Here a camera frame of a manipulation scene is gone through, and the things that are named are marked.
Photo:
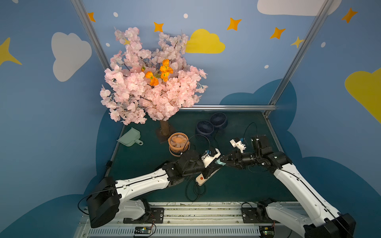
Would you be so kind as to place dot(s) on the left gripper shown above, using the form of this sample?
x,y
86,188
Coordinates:
x,y
207,168

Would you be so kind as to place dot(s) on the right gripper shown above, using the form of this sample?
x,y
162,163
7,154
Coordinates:
x,y
238,157

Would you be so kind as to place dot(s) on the white red power strip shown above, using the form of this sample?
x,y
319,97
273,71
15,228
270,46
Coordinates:
x,y
202,178

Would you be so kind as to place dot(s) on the teal USB charger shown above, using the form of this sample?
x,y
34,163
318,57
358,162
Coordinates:
x,y
218,161

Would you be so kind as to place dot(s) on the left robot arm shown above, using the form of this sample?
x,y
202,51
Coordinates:
x,y
120,198

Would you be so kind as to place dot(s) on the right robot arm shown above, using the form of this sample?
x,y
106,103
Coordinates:
x,y
322,220

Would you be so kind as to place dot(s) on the orange desk fan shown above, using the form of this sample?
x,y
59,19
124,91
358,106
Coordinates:
x,y
178,144

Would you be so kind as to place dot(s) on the dark blue fan right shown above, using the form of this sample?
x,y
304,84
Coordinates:
x,y
219,121

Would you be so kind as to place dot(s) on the dark blue fan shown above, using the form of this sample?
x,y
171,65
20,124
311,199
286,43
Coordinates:
x,y
204,128
219,121

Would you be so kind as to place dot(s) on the dark blue fan left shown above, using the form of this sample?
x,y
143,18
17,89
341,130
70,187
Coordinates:
x,y
204,128

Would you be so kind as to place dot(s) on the right green circuit board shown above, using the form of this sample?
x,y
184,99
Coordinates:
x,y
266,232

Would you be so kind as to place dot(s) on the green circuit board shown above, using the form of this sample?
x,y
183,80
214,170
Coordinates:
x,y
266,232
142,231

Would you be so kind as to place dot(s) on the mint green dustpan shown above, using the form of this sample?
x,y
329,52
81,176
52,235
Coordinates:
x,y
130,138

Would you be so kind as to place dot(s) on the left green circuit board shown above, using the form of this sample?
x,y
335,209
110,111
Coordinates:
x,y
142,231

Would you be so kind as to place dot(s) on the pink artificial blossom tree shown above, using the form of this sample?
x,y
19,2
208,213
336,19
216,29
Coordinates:
x,y
150,84

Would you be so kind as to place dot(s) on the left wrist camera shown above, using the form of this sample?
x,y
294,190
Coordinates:
x,y
210,156

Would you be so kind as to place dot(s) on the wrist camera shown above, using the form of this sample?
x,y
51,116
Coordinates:
x,y
238,143
210,156

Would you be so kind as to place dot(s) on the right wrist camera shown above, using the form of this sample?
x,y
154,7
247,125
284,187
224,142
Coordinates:
x,y
238,143

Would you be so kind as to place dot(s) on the aluminium rail frame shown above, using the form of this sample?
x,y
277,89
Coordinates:
x,y
193,220

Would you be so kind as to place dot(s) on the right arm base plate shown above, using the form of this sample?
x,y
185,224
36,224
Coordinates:
x,y
249,216

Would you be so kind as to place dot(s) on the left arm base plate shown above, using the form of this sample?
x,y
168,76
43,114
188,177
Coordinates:
x,y
155,215

